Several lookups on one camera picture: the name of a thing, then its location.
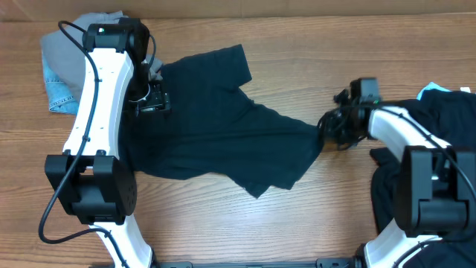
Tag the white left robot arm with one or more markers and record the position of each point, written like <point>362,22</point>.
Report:
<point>88,177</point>

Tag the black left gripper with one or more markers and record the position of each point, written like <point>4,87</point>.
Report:
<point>161,100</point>

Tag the pile of dark clothes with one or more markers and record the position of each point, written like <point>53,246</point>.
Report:
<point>451,117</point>

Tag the black t-shirt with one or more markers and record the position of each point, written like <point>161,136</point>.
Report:
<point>213,127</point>

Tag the folded blue jeans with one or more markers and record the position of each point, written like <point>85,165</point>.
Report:
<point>60,98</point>

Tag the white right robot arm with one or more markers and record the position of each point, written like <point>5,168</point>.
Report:
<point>434,201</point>

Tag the folded grey trousers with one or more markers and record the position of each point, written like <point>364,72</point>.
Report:
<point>67,61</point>

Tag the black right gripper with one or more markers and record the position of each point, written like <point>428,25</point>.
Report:
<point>331,129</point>

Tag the light blue garment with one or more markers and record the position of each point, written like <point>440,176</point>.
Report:
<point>429,87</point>

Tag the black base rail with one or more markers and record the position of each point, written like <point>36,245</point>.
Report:
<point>319,263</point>

